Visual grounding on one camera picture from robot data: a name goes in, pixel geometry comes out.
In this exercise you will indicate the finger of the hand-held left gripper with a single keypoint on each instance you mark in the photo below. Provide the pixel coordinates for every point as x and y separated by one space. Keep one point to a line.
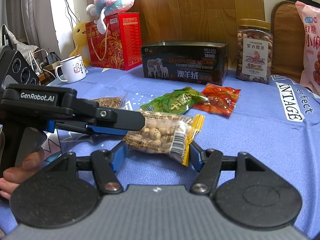
107 130
125 120

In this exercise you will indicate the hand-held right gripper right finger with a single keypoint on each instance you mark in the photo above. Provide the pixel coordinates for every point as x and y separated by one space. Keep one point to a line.
195 158

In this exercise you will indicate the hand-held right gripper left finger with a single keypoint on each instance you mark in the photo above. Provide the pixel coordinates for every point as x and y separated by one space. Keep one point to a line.
119 157

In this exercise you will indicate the beige snack packet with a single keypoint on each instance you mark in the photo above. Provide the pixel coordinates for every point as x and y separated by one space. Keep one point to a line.
110 102

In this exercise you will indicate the clear yellow peanut packet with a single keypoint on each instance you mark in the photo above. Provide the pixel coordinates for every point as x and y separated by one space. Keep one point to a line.
160 135

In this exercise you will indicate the green snack packet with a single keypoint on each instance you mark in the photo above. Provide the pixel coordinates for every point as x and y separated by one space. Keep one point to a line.
175 100

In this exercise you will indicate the red snack packet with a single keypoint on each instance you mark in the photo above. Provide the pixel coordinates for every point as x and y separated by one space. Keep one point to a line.
220 100

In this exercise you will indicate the black cardboard box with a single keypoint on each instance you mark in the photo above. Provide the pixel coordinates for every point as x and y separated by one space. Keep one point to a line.
185 65

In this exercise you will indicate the person's left hand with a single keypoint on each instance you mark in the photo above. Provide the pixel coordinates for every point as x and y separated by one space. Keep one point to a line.
25 167

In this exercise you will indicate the black power adapter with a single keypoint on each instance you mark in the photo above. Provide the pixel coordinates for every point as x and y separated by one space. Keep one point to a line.
51 58

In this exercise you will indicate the white enamel mug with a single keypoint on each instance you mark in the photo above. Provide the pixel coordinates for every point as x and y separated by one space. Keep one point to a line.
72 68

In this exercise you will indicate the blue printed blanket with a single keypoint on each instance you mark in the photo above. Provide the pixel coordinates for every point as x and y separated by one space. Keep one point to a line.
250 135

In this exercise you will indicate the grey cloth pile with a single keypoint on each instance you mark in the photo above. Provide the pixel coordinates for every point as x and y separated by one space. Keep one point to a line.
17 38

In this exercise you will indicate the wooden chopstick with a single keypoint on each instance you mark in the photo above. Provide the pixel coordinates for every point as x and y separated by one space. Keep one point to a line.
77 50

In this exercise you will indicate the red gift box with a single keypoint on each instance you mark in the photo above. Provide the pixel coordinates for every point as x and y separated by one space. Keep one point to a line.
120 45

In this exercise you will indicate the yellow duck plush toy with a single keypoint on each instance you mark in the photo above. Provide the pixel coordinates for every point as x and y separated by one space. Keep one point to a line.
80 35

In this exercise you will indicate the grey curtain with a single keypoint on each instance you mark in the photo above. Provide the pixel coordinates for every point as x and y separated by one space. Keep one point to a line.
22 5

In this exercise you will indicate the clear nut jar gold lid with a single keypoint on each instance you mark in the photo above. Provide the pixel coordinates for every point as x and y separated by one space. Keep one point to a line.
253 55

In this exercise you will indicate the pastel plush toy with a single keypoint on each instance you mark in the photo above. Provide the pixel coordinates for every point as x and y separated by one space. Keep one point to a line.
115 0

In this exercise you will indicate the wooden headboard panel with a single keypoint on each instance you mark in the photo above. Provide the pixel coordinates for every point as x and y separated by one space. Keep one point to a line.
200 12

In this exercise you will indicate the brown chair back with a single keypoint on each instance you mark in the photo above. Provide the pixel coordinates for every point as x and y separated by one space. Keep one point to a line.
285 42

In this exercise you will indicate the large pink snack bag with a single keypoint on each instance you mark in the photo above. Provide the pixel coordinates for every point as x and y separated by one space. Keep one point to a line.
310 50

